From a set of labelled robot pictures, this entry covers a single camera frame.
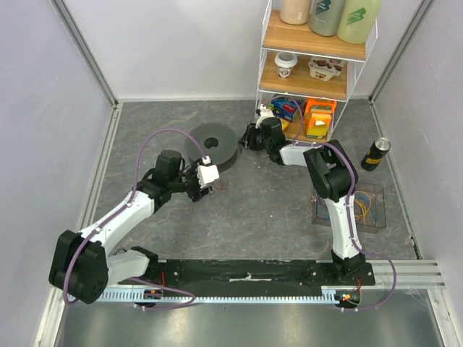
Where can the white chocolate dessert tub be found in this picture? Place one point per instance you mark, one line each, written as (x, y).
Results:
(325, 69)

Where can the orange yellow snack box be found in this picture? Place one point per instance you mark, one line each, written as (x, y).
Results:
(318, 116)

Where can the grey slotted cable duct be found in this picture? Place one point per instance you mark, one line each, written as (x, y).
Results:
(145, 295)

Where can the black cable spool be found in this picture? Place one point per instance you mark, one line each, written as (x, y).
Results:
(219, 142)

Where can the blue green snack box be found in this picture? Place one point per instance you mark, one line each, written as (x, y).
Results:
(285, 108)

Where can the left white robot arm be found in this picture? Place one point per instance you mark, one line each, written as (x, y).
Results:
(83, 266)

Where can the light green bottle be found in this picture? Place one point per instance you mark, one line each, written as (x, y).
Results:
(357, 20)

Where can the black yellow drink can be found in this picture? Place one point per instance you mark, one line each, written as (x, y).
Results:
(377, 151)

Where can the white wire wooden shelf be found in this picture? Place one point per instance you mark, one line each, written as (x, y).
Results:
(306, 79)

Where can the white paper cup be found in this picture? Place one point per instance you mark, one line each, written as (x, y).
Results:
(285, 63)

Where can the clear box of wires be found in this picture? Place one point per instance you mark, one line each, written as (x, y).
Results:
(369, 208)

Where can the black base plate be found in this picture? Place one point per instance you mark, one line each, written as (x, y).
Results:
(255, 278)

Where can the grey green bottle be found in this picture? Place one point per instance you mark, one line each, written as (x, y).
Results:
(326, 16)

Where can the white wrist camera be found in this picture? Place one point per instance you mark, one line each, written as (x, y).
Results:
(207, 172)
(266, 114)

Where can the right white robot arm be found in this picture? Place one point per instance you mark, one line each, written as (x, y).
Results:
(333, 178)

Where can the yellow candy bag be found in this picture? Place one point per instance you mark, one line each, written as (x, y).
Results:
(284, 124)

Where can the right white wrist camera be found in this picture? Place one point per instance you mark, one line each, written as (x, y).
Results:
(266, 114)

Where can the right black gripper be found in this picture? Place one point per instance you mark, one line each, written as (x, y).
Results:
(249, 136)

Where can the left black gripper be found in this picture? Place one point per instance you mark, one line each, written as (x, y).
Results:
(196, 194)

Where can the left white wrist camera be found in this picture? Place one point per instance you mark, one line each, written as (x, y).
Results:
(207, 172)

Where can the beige bottle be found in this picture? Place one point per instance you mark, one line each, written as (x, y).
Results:
(295, 12)

